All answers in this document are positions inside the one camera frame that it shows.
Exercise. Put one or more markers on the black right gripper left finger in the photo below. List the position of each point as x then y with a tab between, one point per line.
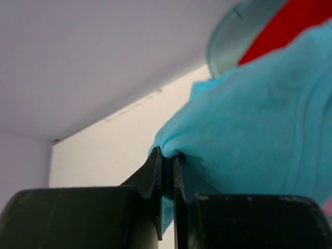
124	216

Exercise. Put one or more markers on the teal plastic basket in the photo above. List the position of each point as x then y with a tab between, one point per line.
236	31

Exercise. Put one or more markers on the red t shirt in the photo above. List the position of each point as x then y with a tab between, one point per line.
293	18

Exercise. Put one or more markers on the turquoise t shirt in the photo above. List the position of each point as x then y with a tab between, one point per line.
262	128

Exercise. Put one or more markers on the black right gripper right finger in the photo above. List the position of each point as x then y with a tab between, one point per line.
205	218

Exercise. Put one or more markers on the pink t shirt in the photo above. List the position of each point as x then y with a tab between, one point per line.
327	207

